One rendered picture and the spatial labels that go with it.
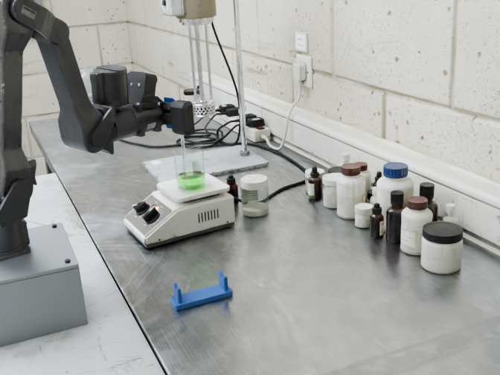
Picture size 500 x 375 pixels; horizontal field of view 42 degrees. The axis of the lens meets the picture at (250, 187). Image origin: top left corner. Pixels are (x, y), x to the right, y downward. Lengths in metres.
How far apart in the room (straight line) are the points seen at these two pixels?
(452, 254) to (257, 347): 0.38
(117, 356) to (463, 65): 0.81
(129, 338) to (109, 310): 0.10
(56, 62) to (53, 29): 0.05
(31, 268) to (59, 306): 0.07
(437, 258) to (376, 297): 0.14
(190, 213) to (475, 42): 0.63
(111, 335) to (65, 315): 0.08
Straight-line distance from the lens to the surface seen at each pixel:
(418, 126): 1.42
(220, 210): 1.32
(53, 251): 1.06
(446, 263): 1.15
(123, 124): 1.16
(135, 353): 0.97
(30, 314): 1.04
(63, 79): 1.07
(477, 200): 1.26
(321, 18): 1.72
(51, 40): 1.04
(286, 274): 1.14
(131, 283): 1.16
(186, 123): 1.17
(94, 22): 3.68
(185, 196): 1.28
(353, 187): 1.34
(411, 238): 1.20
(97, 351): 0.99
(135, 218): 1.34
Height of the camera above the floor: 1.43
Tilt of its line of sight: 20 degrees down
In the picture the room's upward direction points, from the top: 3 degrees counter-clockwise
